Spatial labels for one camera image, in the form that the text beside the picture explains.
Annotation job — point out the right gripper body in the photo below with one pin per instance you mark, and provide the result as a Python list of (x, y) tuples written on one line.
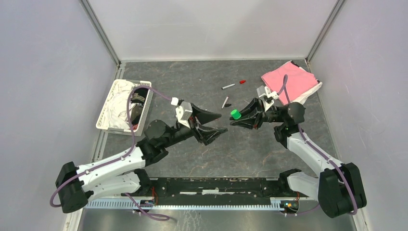
[(271, 114)]

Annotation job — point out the white pen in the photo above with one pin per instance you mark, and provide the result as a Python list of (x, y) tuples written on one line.
[(228, 86), (225, 102)]

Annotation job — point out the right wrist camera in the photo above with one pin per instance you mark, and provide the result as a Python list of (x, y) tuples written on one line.
[(265, 94)]

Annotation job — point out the white cloth in basket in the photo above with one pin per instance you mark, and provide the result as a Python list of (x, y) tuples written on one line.
[(114, 112)]

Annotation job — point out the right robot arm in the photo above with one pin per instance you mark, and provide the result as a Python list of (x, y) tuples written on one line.
[(337, 187)]

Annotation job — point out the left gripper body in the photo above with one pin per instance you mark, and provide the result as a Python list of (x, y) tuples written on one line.
[(192, 129)]

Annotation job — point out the pink folded cloth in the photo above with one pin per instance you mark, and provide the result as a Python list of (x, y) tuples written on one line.
[(274, 80)]

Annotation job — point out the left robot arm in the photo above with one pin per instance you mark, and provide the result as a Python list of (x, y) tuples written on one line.
[(124, 172)]

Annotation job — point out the black cloth in basket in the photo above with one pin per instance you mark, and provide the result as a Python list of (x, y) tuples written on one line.
[(137, 103)]

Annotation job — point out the aluminium frame rail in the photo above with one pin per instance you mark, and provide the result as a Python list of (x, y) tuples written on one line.
[(118, 190)]

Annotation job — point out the white plastic basket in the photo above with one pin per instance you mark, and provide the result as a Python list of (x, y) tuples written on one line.
[(139, 129)]

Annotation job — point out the green pen cap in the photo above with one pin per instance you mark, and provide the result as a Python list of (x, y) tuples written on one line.
[(235, 114)]

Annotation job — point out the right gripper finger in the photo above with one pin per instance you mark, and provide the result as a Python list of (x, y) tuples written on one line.
[(249, 121), (254, 106)]

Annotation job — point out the white pen upper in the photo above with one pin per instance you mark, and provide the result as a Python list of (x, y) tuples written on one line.
[(228, 86)]

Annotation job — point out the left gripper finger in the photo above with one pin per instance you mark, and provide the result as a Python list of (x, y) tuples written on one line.
[(201, 116), (208, 134)]

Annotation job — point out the white pen middle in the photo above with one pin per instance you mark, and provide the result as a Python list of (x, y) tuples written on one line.
[(225, 102)]

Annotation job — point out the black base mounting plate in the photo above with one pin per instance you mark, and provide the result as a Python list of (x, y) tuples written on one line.
[(215, 191)]

